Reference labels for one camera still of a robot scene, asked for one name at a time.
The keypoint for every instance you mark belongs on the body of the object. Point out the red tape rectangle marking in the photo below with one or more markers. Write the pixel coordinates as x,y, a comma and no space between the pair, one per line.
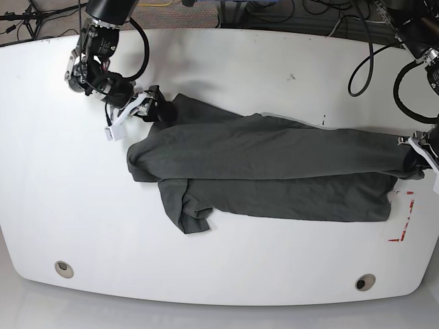
402,203

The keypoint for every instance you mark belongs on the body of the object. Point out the dark grey T-shirt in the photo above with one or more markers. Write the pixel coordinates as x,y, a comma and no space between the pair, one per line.
262,166

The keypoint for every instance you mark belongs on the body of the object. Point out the left table cable grommet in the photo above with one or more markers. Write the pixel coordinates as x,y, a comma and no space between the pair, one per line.
64,269

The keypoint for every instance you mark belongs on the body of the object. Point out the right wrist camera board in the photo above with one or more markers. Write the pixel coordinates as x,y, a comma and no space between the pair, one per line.
115,132

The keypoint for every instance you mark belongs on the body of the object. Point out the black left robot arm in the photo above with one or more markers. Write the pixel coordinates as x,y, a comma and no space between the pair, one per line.
415,25

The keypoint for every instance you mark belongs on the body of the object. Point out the right table cable grommet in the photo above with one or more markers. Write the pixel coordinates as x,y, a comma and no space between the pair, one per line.
365,282

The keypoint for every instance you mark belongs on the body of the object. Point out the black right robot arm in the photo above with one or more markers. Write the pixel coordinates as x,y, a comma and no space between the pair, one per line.
88,67

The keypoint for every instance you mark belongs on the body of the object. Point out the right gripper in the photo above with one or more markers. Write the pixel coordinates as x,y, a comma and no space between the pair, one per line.
148,105

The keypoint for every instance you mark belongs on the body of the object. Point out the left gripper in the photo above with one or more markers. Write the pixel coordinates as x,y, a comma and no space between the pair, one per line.
425,144

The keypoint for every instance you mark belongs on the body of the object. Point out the table cable grommet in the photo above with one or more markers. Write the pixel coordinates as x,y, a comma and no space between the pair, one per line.
64,269
365,282

